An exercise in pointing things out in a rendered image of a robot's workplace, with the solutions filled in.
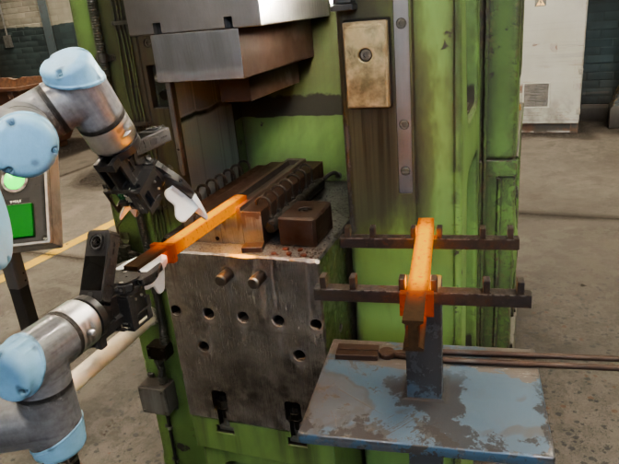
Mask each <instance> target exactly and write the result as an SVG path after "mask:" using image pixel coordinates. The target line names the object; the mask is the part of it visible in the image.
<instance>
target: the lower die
mask: <svg viewBox="0 0 619 464"><path fill-rule="evenodd" d="M288 160H299V162H298V163H296V164H295V165H293V166H292V167H291V168H289V169H288V170H286V171H285V172H284V173H282V174H281V175H279V176H278V177H277V178H275V179H274V180H272V181H271V182H270V183H268V184H267V185H266V186H264V187H263V188H261V189H260V190H259V191H257V192H256V193H254V194H253V195H252V196H251V197H250V198H248V199H247V200H246V201H244V202H243V203H241V204H240V205H239V206H237V207H236V213H235V214H233V215H232V216H230V217H229V218H228V219H226V220H225V221H223V222H222V223H221V224H219V225H218V226H216V227H215V228H213V229H212V230H210V231H209V232H208V233H206V234H205V235H204V236H202V237H201V238H199V239H198V240H196V241H203V242H220V243H238V244H244V243H247V242H264V244H266V243H267V242H268V241H269V240H270V239H271V238H272V237H273V236H274V235H275V234H277V233H278V232H279V229H278V230H277V231H275V232H274V233H269V232H266V229H265V226H266V223H267V222H268V220H269V205H268V202H267V201H266V200H265V199H261V200H259V201H258V205H255V200H256V199H257V198H258V197H259V196H263V194H264V193H265V192H266V191H268V190H271V189H272V187H273V186H274V185H275V184H279V181H280V180H281V179H285V178H286V176H287V175H288V174H290V173H293V171H294V169H296V168H299V166H300V165H301V164H309V165H310V166H311V167H312V171H313V179H314V180H316V179H317V178H323V164H322V161H306V158H288V159H286V160H285V161H284V162H270V163H269V164H267V165H257V166H256V167H254V168H252V169H250V170H249V171H247V172H246V173H244V174H242V175H241V176H239V177H238V178H236V179H235V180H233V181H231V182H230V183H229V184H227V185H226V186H224V187H223V188H221V189H220V190H218V191H216V192H214V193H213V194H211V195H210V196H208V197H206V198H205V199H203V200H202V201H201V203H202V205H203V207H204V209H205V211H206V213H208V212H210V211H211V210H213V209H214V208H216V207H218V206H219V205H220V204H221V203H223V202H225V201H226V200H228V199H229V198H231V197H232V196H234V195H235V194H241V193H243V192H244V191H246V190H247V189H249V188H250V187H251V186H252V185H253V184H255V183H256V182H258V181H259V180H261V179H262V178H264V177H265V176H267V175H268V174H270V173H271V172H272V171H274V170H275V169H277V168H279V167H280V166H281V165H283V164H284V163H286V162H287V161H288ZM302 169H304V170H305V171H306V174H307V182H308V185H310V180H311V178H310V168H309V167H307V166H304V167H302ZM295 174H297V175H298V176H299V178H300V184H301V190H302V191H304V189H305V188H304V186H305V180H304V174H303V172H302V171H296V173H295ZM288 179H289V180H291V181H292V182H293V184H294V192H295V196H296V197H297V196H298V179H297V178H296V177H295V176H290V177H289V178H288ZM282 185H283V186H284V187H285V188H286V194H287V201H288V202H289V203H290V202H291V200H292V199H291V197H292V191H291V185H290V183H289V182H288V181H283V182H282ZM274 191H276V192H277V193H278V195H279V201H280V208H281V209H283V208H284V206H285V195H284V190H283V189H282V188H281V187H275V188H274ZM266 197H267V198H268V199H269V200H270V201H271V204H272V212H273V216H275V215H276V213H277V210H276V209H277V201H276V196H275V195H274V194H273V193H271V192H269V193H267V194H266ZM200 217H201V216H200V215H198V214H197V213H196V212H194V213H193V214H192V216H191V217H190V218H189V219H188V220H187V221H186V222H183V223H182V226H183V228H185V227H187V226H188V225H190V224H191V223H193V222H194V221H196V220H197V219H199V218H200ZM216 237H219V240H216Z"/></svg>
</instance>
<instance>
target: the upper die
mask: <svg viewBox="0 0 619 464"><path fill-rule="evenodd" d="M150 39H151V43H152V49H153V54H154V60H155V66H156V70H157V76H158V82H159V83H168V82H187V81H206V80H225V79H243V78H247V77H250V76H253V75H258V74H261V73H264V72H267V71H270V70H273V69H275V68H279V67H282V66H285V65H288V64H292V63H296V62H299V61H302V60H305V59H308V58H310V57H313V56H314V51H313V40H312V28H311V19H304V20H298V21H291V22H285V23H278V24H273V25H266V26H259V27H247V28H235V29H234V28H232V29H214V30H203V31H192V32H181V33H170V34H158V35H150Z"/></svg>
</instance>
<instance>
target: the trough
mask: <svg viewBox="0 0 619 464"><path fill-rule="evenodd" d="M298 162H299V160H288V161H287V162H286V163H284V164H283V165H281V166H280V167H279V168H277V169H275V170H274V171H272V172H271V173H270V174H268V175H267V176H265V177H264V178H262V179H261V180H259V181H258V182H256V183H255V184H253V185H252V186H251V187H250V188H249V189H247V190H246V191H244V192H243V193H241V195H247V199H248V198H250V197H251V196H252V195H253V194H254V193H256V192H257V191H259V190H260V189H261V188H263V187H264V186H266V185H267V184H268V183H270V182H271V181H272V180H274V179H275V178H277V177H278V176H279V175H281V174H282V173H284V172H285V171H286V170H288V169H289V168H291V167H292V166H293V165H295V164H296V163H298Z"/></svg>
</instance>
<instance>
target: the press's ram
mask: <svg viewBox="0 0 619 464"><path fill-rule="evenodd" d="M123 4H124V9H125V14H126V19H127V24H128V29H129V34H130V36H131V37H135V36H146V35H158V34H170V33H181V32H192V31H203V30H214V29H232V28H234V29H235V28H247V27H259V26H266V25H273V24H278V23H285V22H291V21H298V20H304V19H311V18H317V17H328V16H329V15H330V14H329V0H123Z"/></svg>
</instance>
